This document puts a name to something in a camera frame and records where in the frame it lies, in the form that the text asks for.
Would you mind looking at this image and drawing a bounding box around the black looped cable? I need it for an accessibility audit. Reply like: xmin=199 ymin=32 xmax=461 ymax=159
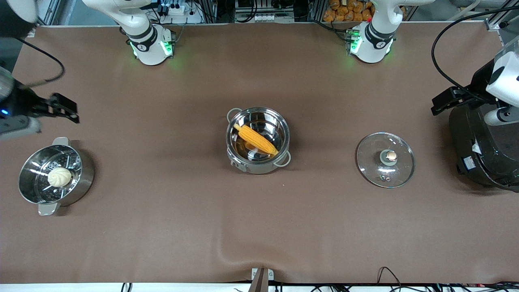
xmin=376 ymin=266 xmax=403 ymax=292

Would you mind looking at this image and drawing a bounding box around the yellow corn cob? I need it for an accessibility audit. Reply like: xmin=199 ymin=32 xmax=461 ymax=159
xmin=234 ymin=123 xmax=279 ymax=156

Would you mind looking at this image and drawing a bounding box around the black round cooker appliance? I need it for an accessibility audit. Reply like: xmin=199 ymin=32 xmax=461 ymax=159
xmin=449 ymin=103 xmax=519 ymax=192

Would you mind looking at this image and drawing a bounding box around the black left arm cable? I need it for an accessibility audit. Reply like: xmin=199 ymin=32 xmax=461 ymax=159
xmin=431 ymin=6 xmax=519 ymax=103

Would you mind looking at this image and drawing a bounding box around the brown table mat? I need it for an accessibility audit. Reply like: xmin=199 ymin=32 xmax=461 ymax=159
xmin=0 ymin=22 xmax=519 ymax=284

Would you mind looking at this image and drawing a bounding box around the steel steamer pot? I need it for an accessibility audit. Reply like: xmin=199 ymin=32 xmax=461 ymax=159
xmin=18 ymin=137 xmax=95 ymax=216

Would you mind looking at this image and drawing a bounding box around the glass lid with knob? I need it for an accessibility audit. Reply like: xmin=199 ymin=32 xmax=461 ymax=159
xmin=356 ymin=132 xmax=416 ymax=189

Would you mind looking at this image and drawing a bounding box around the steel pot with handles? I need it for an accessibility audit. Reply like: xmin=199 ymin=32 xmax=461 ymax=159
xmin=226 ymin=107 xmax=292 ymax=175

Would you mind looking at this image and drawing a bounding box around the aluminium frame profile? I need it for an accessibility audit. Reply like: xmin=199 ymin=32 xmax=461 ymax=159
xmin=485 ymin=0 xmax=519 ymax=47
xmin=36 ymin=0 xmax=61 ymax=27

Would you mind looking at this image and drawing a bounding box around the bag of orange breads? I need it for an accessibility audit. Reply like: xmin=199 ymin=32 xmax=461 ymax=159
xmin=323 ymin=0 xmax=375 ymax=23

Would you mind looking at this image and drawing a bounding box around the metal table clamp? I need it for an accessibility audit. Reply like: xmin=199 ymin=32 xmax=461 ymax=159
xmin=248 ymin=268 xmax=275 ymax=292

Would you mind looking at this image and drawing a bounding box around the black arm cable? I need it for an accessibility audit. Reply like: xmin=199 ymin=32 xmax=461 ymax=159
xmin=16 ymin=37 xmax=66 ymax=88
xmin=431 ymin=6 xmax=519 ymax=103

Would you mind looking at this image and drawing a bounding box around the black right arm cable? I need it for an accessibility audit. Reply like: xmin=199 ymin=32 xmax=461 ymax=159
xmin=16 ymin=37 xmax=66 ymax=88

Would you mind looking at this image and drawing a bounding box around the white steamed bun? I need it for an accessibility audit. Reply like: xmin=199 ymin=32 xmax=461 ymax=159
xmin=47 ymin=167 xmax=73 ymax=188

